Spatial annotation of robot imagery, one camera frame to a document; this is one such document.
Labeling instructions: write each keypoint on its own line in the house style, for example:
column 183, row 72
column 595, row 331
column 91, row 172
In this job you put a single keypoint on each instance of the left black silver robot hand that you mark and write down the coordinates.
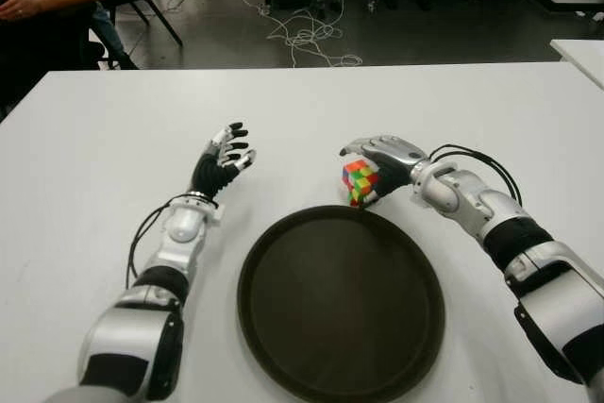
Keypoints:
column 212, row 174

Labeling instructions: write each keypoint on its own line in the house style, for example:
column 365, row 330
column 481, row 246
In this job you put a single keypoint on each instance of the left silver black robot arm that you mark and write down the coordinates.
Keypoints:
column 132, row 337

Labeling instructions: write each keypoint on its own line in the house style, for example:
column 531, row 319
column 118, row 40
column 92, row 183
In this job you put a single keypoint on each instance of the white side table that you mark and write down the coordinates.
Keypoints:
column 585, row 56

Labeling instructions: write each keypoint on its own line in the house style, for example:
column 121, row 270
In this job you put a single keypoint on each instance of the right silver black robot arm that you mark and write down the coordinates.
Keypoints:
column 519, row 238

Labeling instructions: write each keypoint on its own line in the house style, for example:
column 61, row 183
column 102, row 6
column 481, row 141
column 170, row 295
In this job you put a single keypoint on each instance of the dark brown round plate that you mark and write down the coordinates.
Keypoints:
column 340, row 299

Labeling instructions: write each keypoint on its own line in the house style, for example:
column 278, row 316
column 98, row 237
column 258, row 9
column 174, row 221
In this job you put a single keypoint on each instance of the seated person in black shirt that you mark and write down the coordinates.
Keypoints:
column 42, row 6

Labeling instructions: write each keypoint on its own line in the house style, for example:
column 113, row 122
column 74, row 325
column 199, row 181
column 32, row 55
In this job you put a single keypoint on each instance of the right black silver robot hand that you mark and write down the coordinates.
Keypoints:
column 394, row 160

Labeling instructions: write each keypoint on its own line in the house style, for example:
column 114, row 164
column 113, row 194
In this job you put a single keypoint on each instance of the multicoloured Rubik's cube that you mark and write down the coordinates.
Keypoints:
column 359, row 181

